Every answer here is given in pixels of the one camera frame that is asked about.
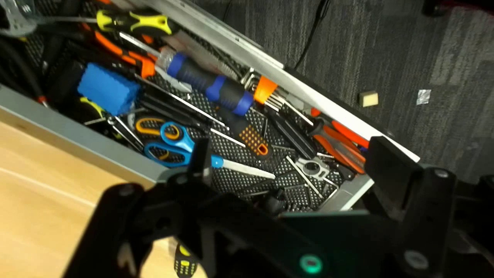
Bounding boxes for orange ring handled scissors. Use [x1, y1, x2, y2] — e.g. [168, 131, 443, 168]
[133, 114, 167, 139]

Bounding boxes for yellow green handled pliers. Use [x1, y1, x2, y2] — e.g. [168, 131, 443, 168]
[79, 95, 146, 154]

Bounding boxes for black knob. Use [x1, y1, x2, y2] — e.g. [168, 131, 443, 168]
[264, 194, 287, 216]

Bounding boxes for orange handled screwdriver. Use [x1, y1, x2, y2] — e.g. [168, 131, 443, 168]
[330, 118, 370, 151]

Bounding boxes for metal cabinet with wooden top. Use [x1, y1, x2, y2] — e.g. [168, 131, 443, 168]
[0, 83, 207, 278]

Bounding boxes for orange hex key set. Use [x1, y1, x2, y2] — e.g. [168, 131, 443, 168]
[250, 75, 316, 128]

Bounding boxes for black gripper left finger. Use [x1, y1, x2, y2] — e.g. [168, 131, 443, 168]
[63, 135, 213, 278]

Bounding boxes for silver wrench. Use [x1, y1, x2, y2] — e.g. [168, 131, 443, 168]
[0, 0, 40, 37]

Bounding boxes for red translucent handled screwdriver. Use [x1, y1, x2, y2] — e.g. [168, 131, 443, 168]
[310, 126, 367, 176]

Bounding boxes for black cable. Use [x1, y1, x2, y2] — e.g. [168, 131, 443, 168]
[292, 0, 330, 74]

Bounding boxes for yellow and black handled screwdriver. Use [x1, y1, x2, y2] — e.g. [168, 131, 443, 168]
[94, 7, 174, 37]

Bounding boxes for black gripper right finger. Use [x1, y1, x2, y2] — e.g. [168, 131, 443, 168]
[367, 135, 457, 278]

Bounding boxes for black orange dotted screwdriver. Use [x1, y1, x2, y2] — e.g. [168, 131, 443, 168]
[225, 114, 272, 159]

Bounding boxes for orange handled pliers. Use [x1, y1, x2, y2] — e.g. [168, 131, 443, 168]
[91, 29, 159, 80]

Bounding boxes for yellow sticker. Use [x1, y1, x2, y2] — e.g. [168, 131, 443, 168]
[360, 89, 381, 109]

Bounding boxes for white tag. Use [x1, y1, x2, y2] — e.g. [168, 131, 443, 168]
[415, 88, 432, 106]

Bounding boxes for metal tool drawer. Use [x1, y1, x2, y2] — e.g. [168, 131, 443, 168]
[0, 0, 423, 213]

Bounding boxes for silver metal clamp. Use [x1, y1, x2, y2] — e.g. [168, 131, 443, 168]
[293, 154, 341, 190]

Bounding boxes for blue handled scissors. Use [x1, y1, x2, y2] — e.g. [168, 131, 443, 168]
[142, 120, 278, 182]

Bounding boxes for blue ribbed block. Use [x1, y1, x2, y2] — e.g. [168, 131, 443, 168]
[75, 61, 142, 117]

